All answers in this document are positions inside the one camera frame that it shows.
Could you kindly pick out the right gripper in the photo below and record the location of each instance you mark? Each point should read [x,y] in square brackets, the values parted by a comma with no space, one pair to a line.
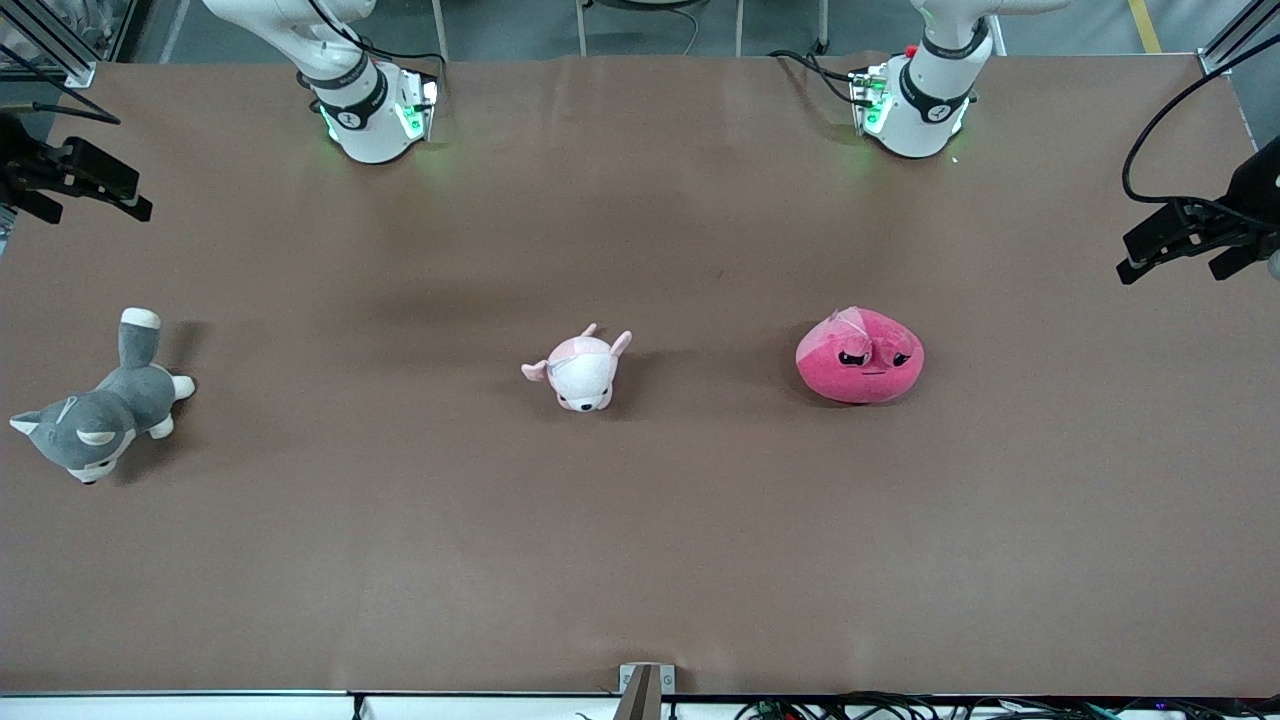
[22,158]

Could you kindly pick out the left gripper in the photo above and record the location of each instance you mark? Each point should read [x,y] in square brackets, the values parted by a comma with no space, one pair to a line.
[1256,192]

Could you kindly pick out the round dark pink plush toy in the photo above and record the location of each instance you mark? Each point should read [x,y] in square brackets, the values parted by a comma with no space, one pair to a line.
[860,375]

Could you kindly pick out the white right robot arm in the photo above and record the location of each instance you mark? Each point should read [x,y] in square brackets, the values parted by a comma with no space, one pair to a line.
[365,120]

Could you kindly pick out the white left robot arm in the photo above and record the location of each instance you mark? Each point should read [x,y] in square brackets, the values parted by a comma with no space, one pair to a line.
[930,90]

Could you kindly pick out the grey white husky plush toy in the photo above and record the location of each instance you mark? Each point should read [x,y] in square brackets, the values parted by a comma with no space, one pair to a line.
[120,400]

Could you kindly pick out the white metal stand leg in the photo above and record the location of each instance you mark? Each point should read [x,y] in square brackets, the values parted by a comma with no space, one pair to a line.
[741,30]
[582,30]
[823,25]
[439,30]

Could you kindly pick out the small light pink plush animal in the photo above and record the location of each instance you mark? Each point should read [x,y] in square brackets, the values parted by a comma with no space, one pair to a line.
[585,375]

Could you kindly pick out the brown table cover sheet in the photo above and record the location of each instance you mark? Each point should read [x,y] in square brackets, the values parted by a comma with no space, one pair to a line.
[700,550]

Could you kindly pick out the aluminium frame profile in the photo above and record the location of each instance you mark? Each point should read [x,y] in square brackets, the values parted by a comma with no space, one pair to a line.
[1215,62]
[60,55]

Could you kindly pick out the silver metal bracket plate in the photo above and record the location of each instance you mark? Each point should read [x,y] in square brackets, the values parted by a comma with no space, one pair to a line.
[668,680]

